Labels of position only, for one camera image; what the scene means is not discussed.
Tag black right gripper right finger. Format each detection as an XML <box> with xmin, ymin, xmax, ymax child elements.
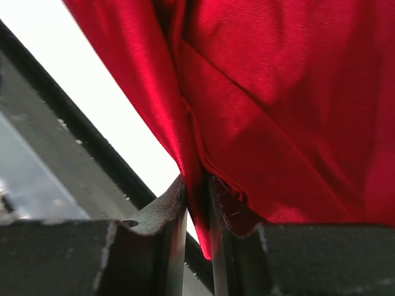
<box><xmin>209</xmin><ymin>177</ymin><xmax>394</xmax><ymax>295</ymax></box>

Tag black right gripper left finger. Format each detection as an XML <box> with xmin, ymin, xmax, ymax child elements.
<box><xmin>1</xmin><ymin>178</ymin><xmax>186</xmax><ymax>295</ymax></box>

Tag red cloth napkin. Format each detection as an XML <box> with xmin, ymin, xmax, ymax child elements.
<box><xmin>65</xmin><ymin>1</ymin><xmax>394</xmax><ymax>259</ymax></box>

